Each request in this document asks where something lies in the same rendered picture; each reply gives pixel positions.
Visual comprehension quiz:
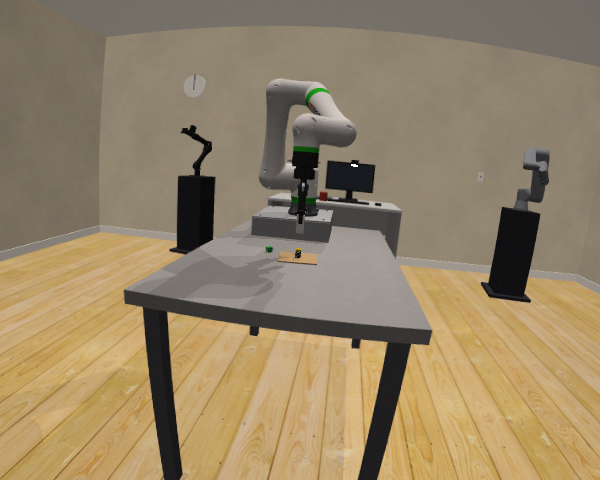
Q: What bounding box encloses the tan mat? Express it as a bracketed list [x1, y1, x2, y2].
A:
[277, 251, 317, 265]

